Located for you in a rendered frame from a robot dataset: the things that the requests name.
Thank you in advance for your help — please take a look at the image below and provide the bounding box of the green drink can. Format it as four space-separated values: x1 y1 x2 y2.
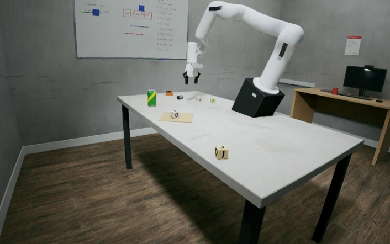
147 90 156 107

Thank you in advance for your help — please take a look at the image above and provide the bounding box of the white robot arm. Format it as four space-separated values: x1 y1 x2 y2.
187 1 304 94

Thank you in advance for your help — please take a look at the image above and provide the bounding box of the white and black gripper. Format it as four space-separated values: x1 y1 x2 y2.
183 63 200 84

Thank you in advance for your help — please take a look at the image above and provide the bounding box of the tan square mat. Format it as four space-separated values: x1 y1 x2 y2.
158 112 193 123

